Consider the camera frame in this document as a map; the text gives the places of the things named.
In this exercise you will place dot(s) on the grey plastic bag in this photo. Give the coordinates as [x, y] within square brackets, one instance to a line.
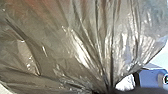
[66, 46]

